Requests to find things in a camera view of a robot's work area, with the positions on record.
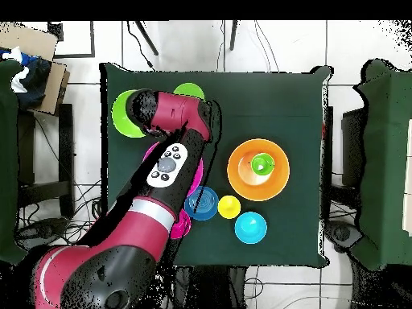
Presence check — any large pink bowl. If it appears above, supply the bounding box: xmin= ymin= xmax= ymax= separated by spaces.
xmin=142 ymin=141 xmax=205 ymax=198

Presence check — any ridged green cup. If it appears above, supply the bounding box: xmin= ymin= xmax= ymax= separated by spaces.
xmin=250 ymin=152 xmax=276 ymax=176

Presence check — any large orange bowl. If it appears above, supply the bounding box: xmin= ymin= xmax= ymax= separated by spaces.
xmin=227 ymin=138 xmax=290 ymax=203

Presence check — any dark blue bowl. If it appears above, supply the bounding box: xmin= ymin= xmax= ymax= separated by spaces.
xmin=183 ymin=185 xmax=220 ymax=222

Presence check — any smooth yellow cup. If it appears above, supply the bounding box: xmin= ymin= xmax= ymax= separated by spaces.
xmin=217 ymin=195 xmax=242 ymax=220

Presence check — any small red bowl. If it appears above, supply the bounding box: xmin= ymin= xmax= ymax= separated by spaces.
xmin=169 ymin=208 xmax=193 ymax=241

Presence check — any small light blue bowl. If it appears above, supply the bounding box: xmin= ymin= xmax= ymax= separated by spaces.
xmin=233 ymin=211 xmax=268 ymax=245

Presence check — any small green bowl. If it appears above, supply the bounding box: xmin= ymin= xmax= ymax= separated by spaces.
xmin=172 ymin=82 xmax=206 ymax=101

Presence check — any large green bowl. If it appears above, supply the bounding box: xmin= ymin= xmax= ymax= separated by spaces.
xmin=111 ymin=89 xmax=147 ymax=139

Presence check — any dark green tablecloth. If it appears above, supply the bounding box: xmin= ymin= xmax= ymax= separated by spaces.
xmin=348 ymin=58 xmax=412 ymax=271
xmin=99 ymin=62 xmax=334 ymax=270
xmin=0 ymin=59 xmax=33 ymax=268

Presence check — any black tripod leg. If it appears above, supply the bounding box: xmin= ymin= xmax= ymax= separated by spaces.
xmin=229 ymin=20 xmax=240 ymax=52
xmin=134 ymin=20 xmax=159 ymax=56

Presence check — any black stool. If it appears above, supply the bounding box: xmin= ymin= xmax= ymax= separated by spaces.
xmin=15 ymin=102 xmax=76 ymax=218

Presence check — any black cabinet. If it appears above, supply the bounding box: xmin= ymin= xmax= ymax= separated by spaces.
xmin=340 ymin=107 xmax=366 ymax=187

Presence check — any blue and black bag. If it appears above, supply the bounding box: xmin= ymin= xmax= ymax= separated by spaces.
xmin=0 ymin=46 xmax=52 ymax=110

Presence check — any cardboard box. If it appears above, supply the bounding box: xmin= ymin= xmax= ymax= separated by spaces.
xmin=0 ymin=21 xmax=71 ymax=115

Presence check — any black floor cable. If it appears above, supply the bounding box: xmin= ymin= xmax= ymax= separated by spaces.
xmin=126 ymin=20 xmax=156 ymax=71

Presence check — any black frame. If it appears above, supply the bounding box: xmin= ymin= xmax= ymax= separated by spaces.
xmin=47 ymin=20 xmax=97 ymax=60

